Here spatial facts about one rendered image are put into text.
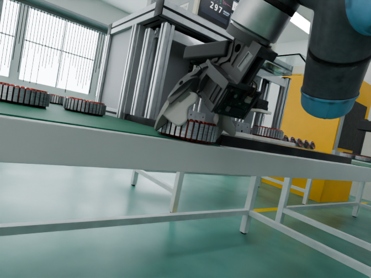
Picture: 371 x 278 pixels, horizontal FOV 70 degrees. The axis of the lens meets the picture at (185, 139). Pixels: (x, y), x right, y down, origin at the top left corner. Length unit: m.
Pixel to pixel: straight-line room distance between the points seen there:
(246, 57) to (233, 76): 0.03
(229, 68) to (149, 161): 0.18
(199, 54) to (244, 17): 0.11
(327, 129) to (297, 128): 0.48
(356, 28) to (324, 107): 0.13
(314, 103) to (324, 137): 4.07
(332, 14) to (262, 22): 0.09
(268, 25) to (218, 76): 0.09
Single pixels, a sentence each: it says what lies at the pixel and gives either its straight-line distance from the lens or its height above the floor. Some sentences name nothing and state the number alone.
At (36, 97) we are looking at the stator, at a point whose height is 0.77.
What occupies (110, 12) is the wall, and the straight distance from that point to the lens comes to 7.71.
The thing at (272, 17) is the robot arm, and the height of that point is 0.94.
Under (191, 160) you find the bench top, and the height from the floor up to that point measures 0.72.
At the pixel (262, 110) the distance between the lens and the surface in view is 1.02.
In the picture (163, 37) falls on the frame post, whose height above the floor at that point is 1.01.
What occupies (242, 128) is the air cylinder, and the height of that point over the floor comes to 0.80.
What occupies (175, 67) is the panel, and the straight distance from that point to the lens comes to 1.03.
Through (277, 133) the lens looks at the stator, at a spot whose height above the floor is 0.80.
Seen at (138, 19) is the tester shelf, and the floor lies 1.08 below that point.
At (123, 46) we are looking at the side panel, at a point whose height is 1.01.
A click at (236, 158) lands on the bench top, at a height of 0.73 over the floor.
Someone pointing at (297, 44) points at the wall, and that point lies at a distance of 7.52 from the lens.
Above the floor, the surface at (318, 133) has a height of 1.01.
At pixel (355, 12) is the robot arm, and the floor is 0.92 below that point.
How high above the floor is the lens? 0.78
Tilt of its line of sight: 4 degrees down
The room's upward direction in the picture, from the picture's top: 11 degrees clockwise
